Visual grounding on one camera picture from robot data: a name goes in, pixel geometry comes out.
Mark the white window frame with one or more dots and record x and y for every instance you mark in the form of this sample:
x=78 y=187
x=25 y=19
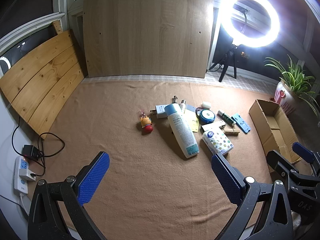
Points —
x=32 y=23

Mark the cardboard box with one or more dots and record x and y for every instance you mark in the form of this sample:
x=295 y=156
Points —
x=272 y=120

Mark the grey checkered sheet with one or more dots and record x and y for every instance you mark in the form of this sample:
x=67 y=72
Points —
x=240 y=85

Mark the white bottle with blue cap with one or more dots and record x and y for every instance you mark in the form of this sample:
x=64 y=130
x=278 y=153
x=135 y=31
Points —
x=181 y=130

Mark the white patterned lighter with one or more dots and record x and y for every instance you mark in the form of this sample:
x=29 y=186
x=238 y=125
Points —
x=210 y=126

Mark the wooden clothespin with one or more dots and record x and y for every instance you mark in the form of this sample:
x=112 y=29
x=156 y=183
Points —
x=231 y=131

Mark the small white tube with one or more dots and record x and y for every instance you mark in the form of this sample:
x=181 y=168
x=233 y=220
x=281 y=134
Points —
x=183 y=106

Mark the yellow ruler card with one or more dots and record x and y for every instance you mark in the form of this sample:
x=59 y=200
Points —
x=192 y=123

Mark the black power adapter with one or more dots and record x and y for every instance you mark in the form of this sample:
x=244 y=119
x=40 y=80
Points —
x=31 y=152

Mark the spider plant in white pot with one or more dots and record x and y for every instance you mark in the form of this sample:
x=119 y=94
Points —
x=287 y=97

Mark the thin wooden strip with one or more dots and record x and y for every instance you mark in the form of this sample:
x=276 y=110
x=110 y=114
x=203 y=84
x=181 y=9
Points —
x=58 y=27

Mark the white plug adapter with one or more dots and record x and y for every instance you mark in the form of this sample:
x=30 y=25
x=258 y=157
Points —
x=26 y=173

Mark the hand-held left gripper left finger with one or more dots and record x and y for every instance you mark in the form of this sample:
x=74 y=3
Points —
x=93 y=177

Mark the blue round tape measure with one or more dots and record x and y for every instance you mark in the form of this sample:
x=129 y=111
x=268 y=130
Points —
x=207 y=116

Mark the small cartoon toy figurine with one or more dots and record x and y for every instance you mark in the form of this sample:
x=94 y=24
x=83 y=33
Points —
x=146 y=123

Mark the white power strip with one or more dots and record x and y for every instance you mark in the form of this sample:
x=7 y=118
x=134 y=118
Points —
x=20 y=166

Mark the green lip balm stick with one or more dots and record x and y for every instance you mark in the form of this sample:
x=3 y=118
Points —
x=226 y=117

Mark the large light wood board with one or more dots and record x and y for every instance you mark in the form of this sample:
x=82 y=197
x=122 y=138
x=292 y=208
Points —
x=147 y=35

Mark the patterned tissue pack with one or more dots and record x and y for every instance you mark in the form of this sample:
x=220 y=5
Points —
x=217 y=141

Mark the blue folding phone stand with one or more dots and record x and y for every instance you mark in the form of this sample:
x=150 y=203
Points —
x=241 y=123

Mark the brown felt blanket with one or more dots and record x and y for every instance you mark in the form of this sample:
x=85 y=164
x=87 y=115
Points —
x=125 y=170

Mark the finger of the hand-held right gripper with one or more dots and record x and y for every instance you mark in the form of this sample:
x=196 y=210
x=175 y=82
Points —
x=277 y=162
x=303 y=152

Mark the small white plastic cap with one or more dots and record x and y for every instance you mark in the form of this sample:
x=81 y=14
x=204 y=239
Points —
x=206 y=105

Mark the person's right hand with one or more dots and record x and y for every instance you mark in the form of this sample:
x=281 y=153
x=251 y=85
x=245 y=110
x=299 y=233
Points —
x=300 y=220

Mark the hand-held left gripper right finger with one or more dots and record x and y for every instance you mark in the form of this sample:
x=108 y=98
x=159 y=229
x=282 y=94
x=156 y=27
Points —
x=225 y=177

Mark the clear gel pen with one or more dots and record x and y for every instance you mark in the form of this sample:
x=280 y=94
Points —
x=175 y=99

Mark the pine plank panel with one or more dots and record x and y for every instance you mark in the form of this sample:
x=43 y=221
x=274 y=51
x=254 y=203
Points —
x=42 y=85

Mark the black tripod stand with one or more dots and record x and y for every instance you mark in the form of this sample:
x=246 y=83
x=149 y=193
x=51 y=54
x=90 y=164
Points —
x=226 y=62

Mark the white wall charger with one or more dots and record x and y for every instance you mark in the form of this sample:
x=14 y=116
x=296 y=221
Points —
x=161 y=111

